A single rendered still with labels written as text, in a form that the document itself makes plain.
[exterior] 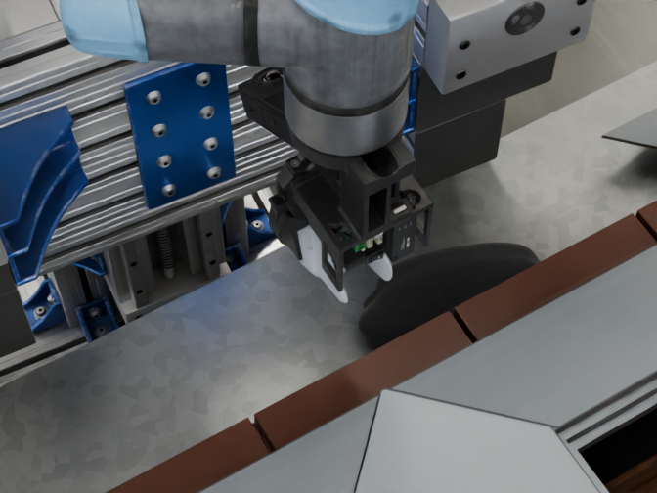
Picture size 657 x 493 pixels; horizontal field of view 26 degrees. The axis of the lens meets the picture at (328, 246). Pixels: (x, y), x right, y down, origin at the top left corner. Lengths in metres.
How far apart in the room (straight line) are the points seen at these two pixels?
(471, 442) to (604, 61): 1.40
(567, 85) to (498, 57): 1.20
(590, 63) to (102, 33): 1.65
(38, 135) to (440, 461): 0.40
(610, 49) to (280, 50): 1.65
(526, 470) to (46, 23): 0.50
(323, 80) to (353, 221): 0.13
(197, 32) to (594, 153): 0.70
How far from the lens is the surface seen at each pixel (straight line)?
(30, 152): 1.13
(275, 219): 0.96
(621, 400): 1.09
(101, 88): 1.16
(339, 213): 0.90
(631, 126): 1.38
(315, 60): 0.78
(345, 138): 0.83
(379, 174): 0.85
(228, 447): 1.07
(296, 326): 1.28
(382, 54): 0.78
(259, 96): 0.95
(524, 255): 1.30
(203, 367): 1.26
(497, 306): 1.13
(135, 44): 0.79
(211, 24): 0.77
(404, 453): 1.04
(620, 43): 2.41
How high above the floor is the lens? 1.80
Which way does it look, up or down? 58 degrees down
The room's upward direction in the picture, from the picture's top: straight up
